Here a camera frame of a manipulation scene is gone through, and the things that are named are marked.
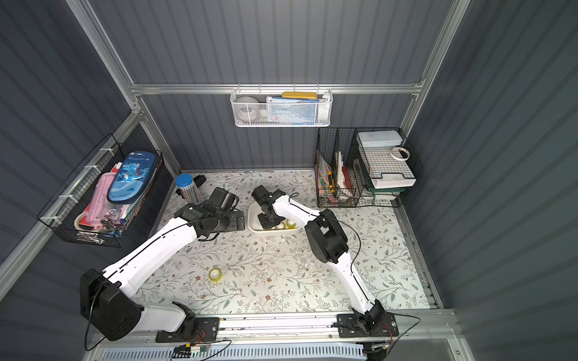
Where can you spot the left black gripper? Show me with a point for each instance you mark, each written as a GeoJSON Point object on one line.
{"type": "Point", "coordinates": [228, 219]}

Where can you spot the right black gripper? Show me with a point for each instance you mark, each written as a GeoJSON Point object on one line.
{"type": "Point", "coordinates": [269, 214]}

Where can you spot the white storage box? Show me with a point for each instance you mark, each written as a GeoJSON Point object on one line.
{"type": "Point", "coordinates": [254, 225]}

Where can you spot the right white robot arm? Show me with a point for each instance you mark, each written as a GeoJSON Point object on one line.
{"type": "Point", "coordinates": [329, 244]}

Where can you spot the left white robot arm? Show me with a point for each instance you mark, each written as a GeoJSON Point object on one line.
{"type": "Point", "coordinates": [107, 296]}

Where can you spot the white tape roll in basket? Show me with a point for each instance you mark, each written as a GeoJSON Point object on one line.
{"type": "Point", "coordinates": [246, 109]}

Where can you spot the blue lid pencil tube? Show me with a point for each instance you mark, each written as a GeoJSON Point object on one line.
{"type": "Point", "coordinates": [188, 188]}

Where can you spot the floral table mat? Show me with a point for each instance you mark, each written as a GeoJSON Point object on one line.
{"type": "Point", "coordinates": [279, 274]}

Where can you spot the blue dinosaur pencil case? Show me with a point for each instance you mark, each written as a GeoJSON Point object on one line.
{"type": "Point", "coordinates": [134, 177]}

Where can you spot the blue white packet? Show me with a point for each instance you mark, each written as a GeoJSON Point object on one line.
{"type": "Point", "coordinates": [292, 111]}

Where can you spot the pink pencil case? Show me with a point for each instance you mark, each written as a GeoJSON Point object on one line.
{"type": "Point", "coordinates": [99, 205]}

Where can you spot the black wire desk organizer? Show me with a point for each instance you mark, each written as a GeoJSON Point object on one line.
{"type": "Point", "coordinates": [363, 167]}

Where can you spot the white wire wall basket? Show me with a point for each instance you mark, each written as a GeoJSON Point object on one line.
{"type": "Point", "coordinates": [326, 100]}

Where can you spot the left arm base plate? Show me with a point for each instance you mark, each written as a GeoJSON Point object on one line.
{"type": "Point", "coordinates": [201, 329]}

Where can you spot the black wire side basket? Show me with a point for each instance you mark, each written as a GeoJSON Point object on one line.
{"type": "Point", "coordinates": [67, 215]}

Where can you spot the yellow item in wall basket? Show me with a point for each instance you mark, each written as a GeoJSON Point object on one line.
{"type": "Point", "coordinates": [300, 95]}

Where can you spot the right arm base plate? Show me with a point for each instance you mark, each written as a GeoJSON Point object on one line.
{"type": "Point", "coordinates": [348, 327]}

